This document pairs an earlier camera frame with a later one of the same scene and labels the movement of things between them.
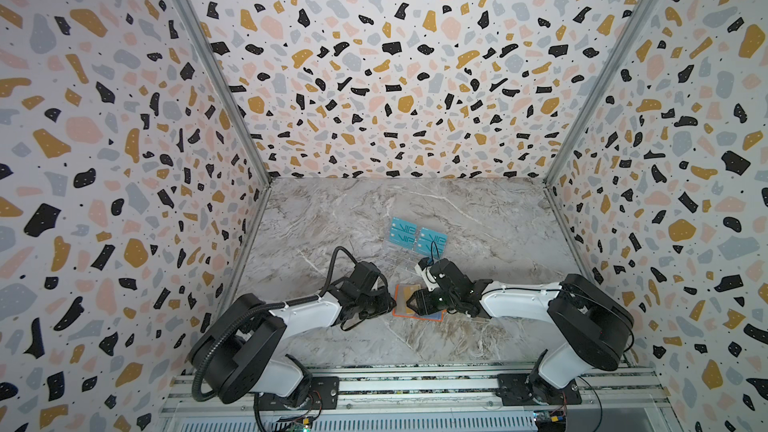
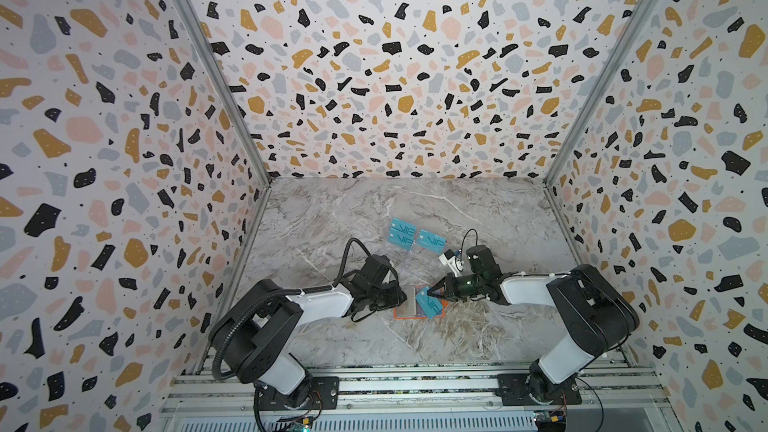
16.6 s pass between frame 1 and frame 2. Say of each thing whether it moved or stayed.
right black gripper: moved
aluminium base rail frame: stayed
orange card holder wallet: stayed
